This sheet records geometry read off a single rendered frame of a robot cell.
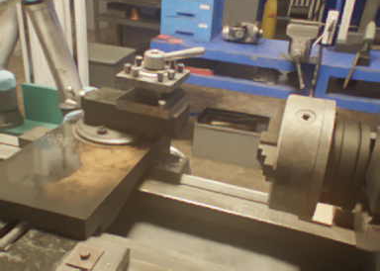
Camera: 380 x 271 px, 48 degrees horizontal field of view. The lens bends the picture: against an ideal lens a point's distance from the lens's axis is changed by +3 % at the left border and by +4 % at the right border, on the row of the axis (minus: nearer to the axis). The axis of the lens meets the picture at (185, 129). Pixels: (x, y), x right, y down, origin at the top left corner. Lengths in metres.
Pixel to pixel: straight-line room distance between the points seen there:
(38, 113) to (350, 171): 1.92
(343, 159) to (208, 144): 2.26
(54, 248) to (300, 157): 0.54
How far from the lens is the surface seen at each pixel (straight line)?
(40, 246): 0.98
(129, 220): 1.27
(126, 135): 1.24
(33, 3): 1.85
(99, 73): 2.42
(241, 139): 2.98
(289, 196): 0.83
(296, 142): 0.80
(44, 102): 2.41
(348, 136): 0.86
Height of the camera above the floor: 1.50
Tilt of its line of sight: 25 degrees down
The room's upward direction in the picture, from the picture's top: 4 degrees clockwise
